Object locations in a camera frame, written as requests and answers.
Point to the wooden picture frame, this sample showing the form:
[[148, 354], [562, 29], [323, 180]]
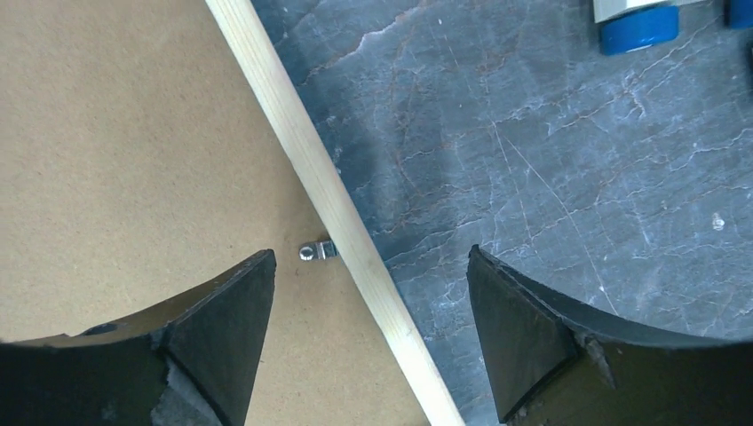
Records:
[[254, 52]]

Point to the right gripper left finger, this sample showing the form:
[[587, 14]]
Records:
[[191, 359]]

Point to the toy brick car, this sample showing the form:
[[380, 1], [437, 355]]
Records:
[[626, 26]]

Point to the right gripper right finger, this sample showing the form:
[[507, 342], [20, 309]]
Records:
[[554, 360]]

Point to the brown cardboard backing board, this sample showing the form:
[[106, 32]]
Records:
[[136, 164]]

